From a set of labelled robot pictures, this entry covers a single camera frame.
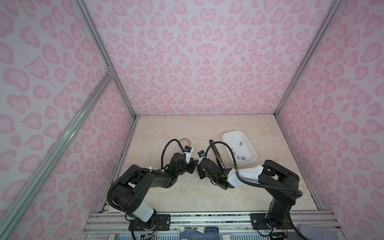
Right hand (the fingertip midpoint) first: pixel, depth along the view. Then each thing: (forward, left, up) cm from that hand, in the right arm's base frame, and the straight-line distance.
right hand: (198, 164), depth 89 cm
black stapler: (+8, -12, -3) cm, 14 cm away
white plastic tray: (+12, -30, -5) cm, 32 cm away
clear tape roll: (+18, +10, -4) cm, 21 cm away
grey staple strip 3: (+7, -28, -5) cm, 29 cm away
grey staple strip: (+18, -29, -5) cm, 34 cm away
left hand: (+3, +1, +1) cm, 4 cm away
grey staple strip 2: (+12, -24, -6) cm, 27 cm away
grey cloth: (-31, -55, -1) cm, 63 cm away
